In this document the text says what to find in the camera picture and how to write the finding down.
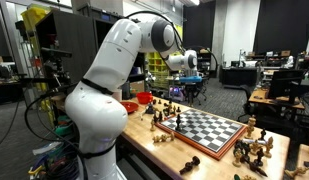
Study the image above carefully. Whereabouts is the dark shelving cabinet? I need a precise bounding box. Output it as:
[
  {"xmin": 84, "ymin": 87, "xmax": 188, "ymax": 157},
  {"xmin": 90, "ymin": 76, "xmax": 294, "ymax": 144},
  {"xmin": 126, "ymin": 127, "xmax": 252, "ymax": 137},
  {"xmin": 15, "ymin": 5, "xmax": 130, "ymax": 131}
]
[{"xmin": 34, "ymin": 9, "xmax": 147, "ymax": 101}]

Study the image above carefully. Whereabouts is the black chess piece lying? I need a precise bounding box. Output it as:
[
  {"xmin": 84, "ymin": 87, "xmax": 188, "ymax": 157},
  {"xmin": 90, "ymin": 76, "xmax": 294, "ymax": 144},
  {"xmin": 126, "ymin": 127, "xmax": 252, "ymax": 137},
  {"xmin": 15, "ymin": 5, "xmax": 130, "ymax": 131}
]
[
  {"xmin": 247, "ymin": 160, "xmax": 269, "ymax": 177},
  {"xmin": 179, "ymin": 154, "xmax": 201, "ymax": 175}
]

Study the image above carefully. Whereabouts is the yellow bin rack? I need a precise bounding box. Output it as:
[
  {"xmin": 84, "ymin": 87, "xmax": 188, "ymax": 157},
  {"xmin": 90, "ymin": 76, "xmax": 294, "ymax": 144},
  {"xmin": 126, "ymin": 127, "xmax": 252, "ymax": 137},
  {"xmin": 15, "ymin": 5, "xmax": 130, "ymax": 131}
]
[{"xmin": 144, "ymin": 23, "xmax": 184, "ymax": 74}]

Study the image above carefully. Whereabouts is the small black chess pawn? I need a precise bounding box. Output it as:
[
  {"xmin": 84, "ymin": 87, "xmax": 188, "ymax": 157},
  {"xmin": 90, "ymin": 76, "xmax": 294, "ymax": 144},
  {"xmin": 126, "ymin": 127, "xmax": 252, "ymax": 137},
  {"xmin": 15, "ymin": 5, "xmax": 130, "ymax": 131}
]
[{"xmin": 258, "ymin": 127, "xmax": 267, "ymax": 141}]

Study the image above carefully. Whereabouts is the black office chair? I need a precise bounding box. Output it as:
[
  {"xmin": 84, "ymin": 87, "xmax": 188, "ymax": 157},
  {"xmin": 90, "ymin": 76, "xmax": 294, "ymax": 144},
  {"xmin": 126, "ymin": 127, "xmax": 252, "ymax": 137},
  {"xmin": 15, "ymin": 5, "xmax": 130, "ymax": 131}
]
[{"xmin": 236, "ymin": 83, "xmax": 262, "ymax": 123}]

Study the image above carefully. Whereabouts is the cardboard box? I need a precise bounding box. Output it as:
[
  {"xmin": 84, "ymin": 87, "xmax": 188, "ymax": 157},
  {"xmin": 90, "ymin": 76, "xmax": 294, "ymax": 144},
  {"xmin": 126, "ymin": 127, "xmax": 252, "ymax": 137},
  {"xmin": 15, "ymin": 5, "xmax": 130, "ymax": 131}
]
[{"xmin": 129, "ymin": 79, "xmax": 146, "ymax": 94}]

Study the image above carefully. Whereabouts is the tall beige chess king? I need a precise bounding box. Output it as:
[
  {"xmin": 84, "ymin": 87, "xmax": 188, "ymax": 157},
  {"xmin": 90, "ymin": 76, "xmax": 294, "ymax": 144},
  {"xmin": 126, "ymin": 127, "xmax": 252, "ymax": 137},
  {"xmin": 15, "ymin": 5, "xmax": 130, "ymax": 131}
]
[{"xmin": 245, "ymin": 114, "xmax": 257, "ymax": 139}]

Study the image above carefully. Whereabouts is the chessboard with red-brown frame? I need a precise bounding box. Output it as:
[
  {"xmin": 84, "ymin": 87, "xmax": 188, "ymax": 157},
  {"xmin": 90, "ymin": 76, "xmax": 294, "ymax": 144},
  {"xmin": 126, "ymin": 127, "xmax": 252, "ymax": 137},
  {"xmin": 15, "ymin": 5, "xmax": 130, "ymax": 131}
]
[{"xmin": 156, "ymin": 107, "xmax": 248, "ymax": 160}]

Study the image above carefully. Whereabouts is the black lab bench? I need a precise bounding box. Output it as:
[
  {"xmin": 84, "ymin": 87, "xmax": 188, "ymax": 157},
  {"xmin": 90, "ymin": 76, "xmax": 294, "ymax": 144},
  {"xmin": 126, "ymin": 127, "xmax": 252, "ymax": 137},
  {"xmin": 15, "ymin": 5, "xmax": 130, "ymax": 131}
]
[{"xmin": 219, "ymin": 64, "xmax": 262, "ymax": 88}]

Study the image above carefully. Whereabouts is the dark cone-shaped chess piece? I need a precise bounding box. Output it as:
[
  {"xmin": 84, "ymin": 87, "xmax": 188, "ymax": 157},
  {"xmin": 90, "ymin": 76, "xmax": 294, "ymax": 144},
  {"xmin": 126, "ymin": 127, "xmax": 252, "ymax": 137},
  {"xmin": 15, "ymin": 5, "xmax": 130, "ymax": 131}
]
[{"xmin": 145, "ymin": 101, "xmax": 156, "ymax": 115}]

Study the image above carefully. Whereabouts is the dark grey bottle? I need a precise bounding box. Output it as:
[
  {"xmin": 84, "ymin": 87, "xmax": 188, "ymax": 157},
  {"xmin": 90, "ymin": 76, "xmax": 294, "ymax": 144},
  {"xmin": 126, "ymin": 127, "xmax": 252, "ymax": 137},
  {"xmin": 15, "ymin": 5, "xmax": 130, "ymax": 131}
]
[{"xmin": 121, "ymin": 80, "xmax": 131, "ymax": 100}]

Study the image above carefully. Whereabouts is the beige chess piece lying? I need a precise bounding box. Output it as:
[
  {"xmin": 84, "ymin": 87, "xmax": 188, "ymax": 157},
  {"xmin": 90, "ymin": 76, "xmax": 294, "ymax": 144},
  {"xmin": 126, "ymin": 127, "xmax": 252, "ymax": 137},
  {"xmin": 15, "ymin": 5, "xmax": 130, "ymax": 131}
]
[
  {"xmin": 152, "ymin": 129, "xmax": 176, "ymax": 143},
  {"xmin": 241, "ymin": 173, "xmax": 258, "ymax": 180},
  {"xmin": 284, "ymin": 165, "xmax": 309, "ymax": 178}
]

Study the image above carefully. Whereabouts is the black chess piece standing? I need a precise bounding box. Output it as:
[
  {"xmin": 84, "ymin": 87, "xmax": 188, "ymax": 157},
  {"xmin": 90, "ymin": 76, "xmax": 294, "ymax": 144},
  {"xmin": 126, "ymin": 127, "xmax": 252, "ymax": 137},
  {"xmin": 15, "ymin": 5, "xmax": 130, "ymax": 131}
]
[{"xmin": 174, "ymin": 113, "xmax": 183, "ymax": 132}]

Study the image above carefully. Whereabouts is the wooden office desk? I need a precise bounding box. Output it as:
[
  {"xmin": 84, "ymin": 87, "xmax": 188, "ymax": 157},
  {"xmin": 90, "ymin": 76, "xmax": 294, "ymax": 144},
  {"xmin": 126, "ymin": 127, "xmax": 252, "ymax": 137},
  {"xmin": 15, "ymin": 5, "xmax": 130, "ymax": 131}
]
[{"xmin": 248, "ymin": 87, "xmax": 306, "ymax": 112}]

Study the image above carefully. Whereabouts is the black chess knight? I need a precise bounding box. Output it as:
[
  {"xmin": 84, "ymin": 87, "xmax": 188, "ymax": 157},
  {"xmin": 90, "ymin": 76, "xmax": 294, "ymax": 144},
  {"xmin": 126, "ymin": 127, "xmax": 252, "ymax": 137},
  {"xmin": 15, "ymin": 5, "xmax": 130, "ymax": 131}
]
[{"xmin": 233, "ymin": 138, "xmax": 252, "ymax": 155}]

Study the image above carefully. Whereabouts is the black computer monitor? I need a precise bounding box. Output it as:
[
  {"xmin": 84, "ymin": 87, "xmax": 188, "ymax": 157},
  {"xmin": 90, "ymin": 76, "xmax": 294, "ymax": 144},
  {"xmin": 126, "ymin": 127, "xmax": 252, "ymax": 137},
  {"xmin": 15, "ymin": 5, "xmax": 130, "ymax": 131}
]
[{"xmin": 267, "ymin": 68, "xmax": 305, "ymax": 102}]

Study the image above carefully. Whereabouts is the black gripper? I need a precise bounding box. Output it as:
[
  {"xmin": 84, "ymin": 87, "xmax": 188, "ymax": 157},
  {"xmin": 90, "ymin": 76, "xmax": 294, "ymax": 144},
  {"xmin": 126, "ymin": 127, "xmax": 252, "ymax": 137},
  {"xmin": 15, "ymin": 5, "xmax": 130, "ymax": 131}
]
[{"xmin": 185, "ymin": 81, "xmax": 200, "ymax": 106}]

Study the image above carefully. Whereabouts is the bundle of coloured cables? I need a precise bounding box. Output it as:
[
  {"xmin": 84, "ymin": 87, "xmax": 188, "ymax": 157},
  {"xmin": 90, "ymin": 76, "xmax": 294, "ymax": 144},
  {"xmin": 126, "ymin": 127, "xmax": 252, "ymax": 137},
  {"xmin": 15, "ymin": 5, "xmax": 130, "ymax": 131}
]
[{"xmin": 27, "ymin": 144, "xmax": 82, "ymax": 180}]

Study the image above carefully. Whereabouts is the beige chess pawn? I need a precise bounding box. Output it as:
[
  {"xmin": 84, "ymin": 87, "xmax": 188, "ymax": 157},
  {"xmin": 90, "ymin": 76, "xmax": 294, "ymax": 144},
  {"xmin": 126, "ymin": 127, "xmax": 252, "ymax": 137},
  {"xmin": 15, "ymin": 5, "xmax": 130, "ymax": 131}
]
[
  {"xmin": 232, "ymin": 148, "xmax": 243, "ymax": 167},
  {"xmin": 149, "ymin": 118, "xmax": 157, "ymax": 132}
]

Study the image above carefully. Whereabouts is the green plastic object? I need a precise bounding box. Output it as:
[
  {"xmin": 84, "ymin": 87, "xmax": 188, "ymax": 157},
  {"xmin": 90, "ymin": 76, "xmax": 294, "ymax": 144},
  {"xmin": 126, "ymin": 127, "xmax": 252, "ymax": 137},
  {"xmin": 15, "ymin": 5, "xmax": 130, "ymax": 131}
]
[{"xmin": 54, "ymin": 114, "xmax": 74, "ymax": 137}]

